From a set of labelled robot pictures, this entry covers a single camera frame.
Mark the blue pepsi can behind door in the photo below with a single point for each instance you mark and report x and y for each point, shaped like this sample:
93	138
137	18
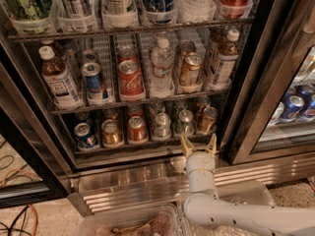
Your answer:
292	105

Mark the green soda can rear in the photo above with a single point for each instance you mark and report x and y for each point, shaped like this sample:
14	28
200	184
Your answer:
178	106

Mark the blue pepsi can bottom rear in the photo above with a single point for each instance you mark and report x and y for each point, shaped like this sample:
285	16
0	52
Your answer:
84	117

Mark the red coca-cola can rear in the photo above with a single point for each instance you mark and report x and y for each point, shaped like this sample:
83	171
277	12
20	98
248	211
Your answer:
127	53

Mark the fridge door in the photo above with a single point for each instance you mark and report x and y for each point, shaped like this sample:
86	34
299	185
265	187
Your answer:
21	128
281	35

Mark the fridge door right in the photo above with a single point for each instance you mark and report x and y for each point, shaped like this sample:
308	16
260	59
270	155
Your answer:
281	35

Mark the blue pepsi can middle front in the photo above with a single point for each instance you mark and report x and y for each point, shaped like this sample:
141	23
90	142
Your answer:
95	82

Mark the orange soda can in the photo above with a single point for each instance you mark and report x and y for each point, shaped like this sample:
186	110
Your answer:
208	119
201	103

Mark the pepsi can middle rear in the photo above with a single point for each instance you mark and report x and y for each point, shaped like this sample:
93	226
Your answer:
88	56

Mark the iced tea bottle rear right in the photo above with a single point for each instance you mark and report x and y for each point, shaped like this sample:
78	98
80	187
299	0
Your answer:
216	36

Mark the gold can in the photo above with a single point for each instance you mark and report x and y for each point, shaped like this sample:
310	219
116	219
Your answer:
183	47
190	71

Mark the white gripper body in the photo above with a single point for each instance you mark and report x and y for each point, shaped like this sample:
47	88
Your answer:
200	161

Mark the gold can middle rear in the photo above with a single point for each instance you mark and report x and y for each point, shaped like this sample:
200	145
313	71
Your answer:
183	47

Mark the blue pepsi can bottom front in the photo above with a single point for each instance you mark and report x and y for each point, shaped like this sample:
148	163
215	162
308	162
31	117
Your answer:
85	137

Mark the iced tea bottle rear left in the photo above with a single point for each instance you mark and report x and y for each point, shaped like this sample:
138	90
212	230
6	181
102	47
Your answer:
57	47

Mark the clear water bottle top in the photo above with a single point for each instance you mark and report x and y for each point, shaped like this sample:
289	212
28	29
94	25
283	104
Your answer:
196	11

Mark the silver green can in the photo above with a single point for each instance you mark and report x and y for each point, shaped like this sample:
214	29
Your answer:
161	127
156	108

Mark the clear plastic bin left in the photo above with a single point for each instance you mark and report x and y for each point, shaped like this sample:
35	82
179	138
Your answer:
148	220

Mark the orange can bottom left front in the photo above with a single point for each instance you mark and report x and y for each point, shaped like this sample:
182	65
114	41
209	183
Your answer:
111	133

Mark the silver striped can top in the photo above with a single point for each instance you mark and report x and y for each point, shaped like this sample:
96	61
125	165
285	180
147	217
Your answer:
76	9

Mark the green soda can front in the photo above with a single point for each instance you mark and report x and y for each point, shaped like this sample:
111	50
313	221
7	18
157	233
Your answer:
184	122

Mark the red coca-cola can front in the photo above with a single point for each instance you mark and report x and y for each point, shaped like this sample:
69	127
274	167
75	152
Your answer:
129	77

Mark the green soda can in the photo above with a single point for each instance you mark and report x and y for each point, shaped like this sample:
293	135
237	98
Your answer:
184	122
178	106

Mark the fridge door left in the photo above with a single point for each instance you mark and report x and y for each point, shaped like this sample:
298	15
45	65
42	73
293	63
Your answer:
21	128

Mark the orange can bottom left rear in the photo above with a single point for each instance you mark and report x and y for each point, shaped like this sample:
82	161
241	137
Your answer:
111	114

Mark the gold can middle front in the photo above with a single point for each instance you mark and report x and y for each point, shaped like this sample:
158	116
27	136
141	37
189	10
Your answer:
190	71

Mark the silver green can front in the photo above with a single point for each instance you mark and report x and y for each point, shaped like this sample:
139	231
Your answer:
161	127

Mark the clear water bottle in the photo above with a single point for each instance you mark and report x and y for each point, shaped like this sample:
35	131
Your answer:
162	59
196	11

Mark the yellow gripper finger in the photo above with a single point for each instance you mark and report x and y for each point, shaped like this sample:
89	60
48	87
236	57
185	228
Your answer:
211	148
187	147

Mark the red soda can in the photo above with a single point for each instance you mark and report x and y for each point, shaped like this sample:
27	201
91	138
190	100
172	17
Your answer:
135	110
136	129

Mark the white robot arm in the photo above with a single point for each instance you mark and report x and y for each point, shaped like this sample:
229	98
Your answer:
204	206

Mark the silver green can rear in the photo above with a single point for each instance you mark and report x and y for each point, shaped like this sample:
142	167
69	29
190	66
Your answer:
156	108

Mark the clear plastic bin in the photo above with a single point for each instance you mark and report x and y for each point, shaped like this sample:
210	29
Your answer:
246	193
148	220

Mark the red soda can bottom front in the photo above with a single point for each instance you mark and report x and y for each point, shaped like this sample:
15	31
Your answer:
136	129

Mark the clear plastic bin right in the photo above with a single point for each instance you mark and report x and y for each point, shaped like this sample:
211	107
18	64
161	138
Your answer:
246	193

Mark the red soda can bottom rear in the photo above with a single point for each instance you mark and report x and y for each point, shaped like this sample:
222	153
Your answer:
135	110

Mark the iced tea bottle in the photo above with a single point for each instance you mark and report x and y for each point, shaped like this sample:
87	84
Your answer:
59	79
216	36
224	58
57	47

